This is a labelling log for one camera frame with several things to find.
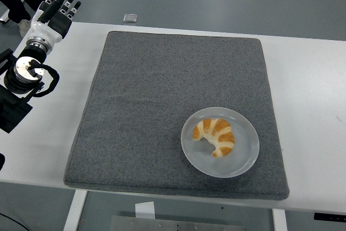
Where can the white table leg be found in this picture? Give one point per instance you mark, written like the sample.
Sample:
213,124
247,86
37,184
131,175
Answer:
77,209
279,221

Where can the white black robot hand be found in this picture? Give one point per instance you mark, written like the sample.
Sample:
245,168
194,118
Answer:
48,30

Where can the croissant bread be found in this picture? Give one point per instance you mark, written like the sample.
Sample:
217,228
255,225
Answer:
219,133

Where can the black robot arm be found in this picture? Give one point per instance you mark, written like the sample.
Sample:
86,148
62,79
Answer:
10,106

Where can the grey metal plate with screws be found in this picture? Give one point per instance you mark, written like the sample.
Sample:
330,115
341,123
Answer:
175,225

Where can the light grey round plate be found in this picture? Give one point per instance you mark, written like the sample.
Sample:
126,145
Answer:
243,160

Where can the grey felt mat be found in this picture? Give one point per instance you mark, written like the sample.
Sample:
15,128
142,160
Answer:
162,79

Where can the white desk frame foot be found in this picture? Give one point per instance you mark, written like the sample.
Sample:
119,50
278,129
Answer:
4,16

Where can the black table control panel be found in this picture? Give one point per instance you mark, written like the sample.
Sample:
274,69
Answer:
329,217

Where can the silver square floor cover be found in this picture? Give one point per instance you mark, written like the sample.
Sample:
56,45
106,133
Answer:
130,18

